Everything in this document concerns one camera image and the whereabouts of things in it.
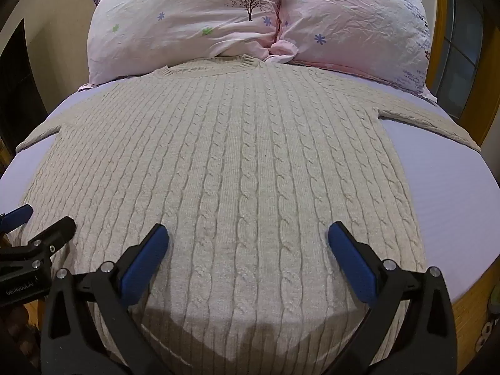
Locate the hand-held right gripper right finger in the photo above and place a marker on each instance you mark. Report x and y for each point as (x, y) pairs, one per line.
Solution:
(351, 262)

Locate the wooden bed frame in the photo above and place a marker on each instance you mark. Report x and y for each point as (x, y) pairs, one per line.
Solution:
(461, 86)

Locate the window with dark panes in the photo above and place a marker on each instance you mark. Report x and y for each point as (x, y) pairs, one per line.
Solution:
(465, 47)

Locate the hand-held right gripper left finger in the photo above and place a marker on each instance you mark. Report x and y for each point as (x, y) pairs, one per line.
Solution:
(143, 262)

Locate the lavender bed sheet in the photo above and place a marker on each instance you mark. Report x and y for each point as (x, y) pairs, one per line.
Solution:
(441, 199)

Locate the pink floral pillow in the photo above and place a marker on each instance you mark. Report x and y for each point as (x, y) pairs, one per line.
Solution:
(183, 23)
(351, 23)

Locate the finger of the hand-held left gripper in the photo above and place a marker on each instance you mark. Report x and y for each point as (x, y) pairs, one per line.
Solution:
(15, 216)
(54, 238)

